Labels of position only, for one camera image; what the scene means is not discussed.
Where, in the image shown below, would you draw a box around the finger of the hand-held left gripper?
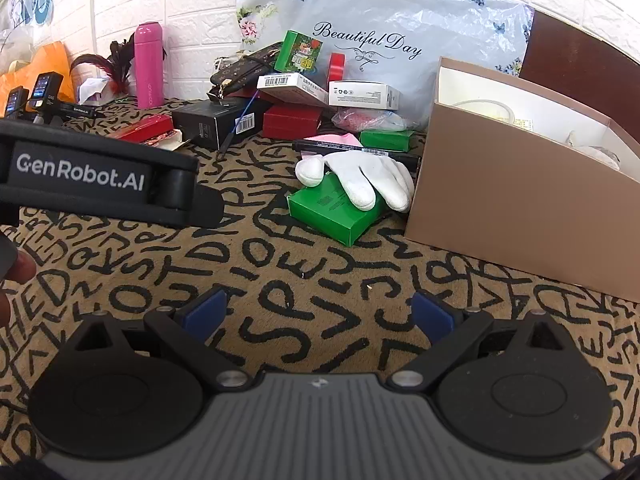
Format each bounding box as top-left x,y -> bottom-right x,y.
187,185 -> 226,229

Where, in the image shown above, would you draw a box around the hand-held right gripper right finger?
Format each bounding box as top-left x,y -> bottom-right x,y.
387,289 -> 576,392

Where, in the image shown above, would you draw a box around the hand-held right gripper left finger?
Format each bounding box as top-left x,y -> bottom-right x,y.
62,287 -> 253,392

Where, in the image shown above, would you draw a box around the large green box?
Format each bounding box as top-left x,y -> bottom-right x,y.
286,172 -> 393,247

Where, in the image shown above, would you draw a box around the tan cardboard box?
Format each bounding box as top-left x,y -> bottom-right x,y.
404,56 -> 640,304

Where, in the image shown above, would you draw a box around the pink and white sock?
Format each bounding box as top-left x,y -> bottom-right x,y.
295,132 -> 416,212

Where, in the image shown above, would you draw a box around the letter-print desktop cloth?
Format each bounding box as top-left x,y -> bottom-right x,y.
0,95 -> 640,480

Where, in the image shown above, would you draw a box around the person's left hand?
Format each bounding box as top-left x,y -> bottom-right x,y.
0,252 -> 37,328

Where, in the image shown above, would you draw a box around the black pen-shaped device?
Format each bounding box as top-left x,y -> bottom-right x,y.
60,102 -> 103,117

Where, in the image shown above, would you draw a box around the red and gold box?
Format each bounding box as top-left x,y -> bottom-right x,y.
107,114 -> 182,150

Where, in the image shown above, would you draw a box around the white tissue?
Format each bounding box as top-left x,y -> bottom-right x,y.
77,77 -> 118,106

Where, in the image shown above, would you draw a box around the black device with screen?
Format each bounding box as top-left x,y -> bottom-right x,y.
27,72 -> 65,126
4,87 -> 30,120

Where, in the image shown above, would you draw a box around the black product box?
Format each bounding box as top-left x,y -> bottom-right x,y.
171,97 -> 273,151

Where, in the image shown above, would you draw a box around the dark red feathers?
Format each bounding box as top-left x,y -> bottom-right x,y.
70,40 -> 137,96

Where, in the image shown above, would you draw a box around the orange bag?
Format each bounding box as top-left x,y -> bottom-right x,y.
0,42 -> 76,111

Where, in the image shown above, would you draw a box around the plain red box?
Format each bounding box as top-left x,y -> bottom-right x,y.
262,102 -> 326,140

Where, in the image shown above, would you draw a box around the pink thermos bottle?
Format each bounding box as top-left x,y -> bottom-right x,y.
134,21 -> 168,109

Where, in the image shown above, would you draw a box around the black marker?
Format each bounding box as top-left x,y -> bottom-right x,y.
292,139 -> 422,168

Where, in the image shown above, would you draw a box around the brown monogram pouch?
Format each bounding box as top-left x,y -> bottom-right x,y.
209,42 -> 285,101

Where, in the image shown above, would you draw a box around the white box with barcode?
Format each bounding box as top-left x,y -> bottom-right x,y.
256,72 -> 329,107

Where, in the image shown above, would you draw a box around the pink item in clear bag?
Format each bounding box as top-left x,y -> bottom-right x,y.
331,106 -> 407,133

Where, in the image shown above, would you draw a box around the small green box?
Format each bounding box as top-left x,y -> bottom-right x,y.
359,129 -> 417,153

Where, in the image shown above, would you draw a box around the green printed box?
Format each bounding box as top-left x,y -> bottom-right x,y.
274,30 -> 326,77

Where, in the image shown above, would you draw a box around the long white box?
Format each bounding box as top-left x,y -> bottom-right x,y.
327,80 -> 401,111

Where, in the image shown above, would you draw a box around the white crumpled item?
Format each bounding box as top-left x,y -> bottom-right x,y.
567,130 -> 623,171

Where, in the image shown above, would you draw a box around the floral plastic bag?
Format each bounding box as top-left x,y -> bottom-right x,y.
235,0 -> 536,131

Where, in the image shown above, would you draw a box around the brown wooden panel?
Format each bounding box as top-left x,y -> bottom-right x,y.
517,10 -> 640,106

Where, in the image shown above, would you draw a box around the blue-handled tool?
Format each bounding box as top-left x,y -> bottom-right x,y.
216,91 -> 260,161

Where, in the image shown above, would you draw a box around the white cable coil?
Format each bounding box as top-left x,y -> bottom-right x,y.
455,99 -> 516,122

